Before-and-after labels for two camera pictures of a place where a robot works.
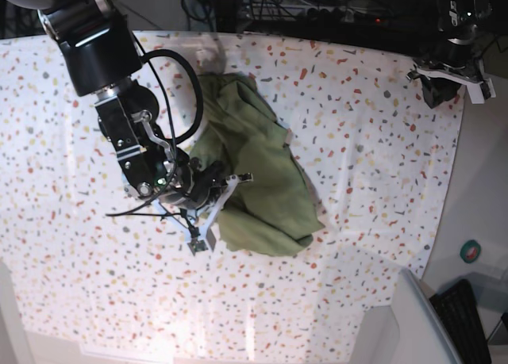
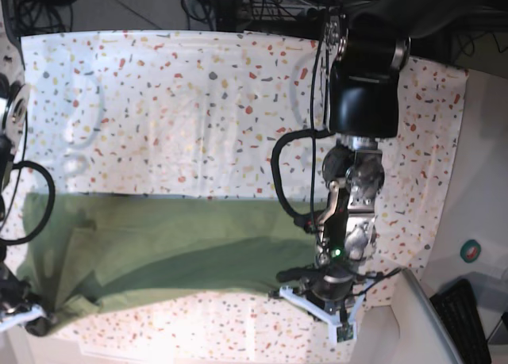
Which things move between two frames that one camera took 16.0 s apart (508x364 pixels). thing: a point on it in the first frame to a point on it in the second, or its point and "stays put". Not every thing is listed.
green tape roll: [470, 251] stays put
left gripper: [194, 186] to [17, 304]
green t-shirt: [273, 209] to [105, 246]
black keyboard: [457, 311] stays put
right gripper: [467, 72] to [335, 296]
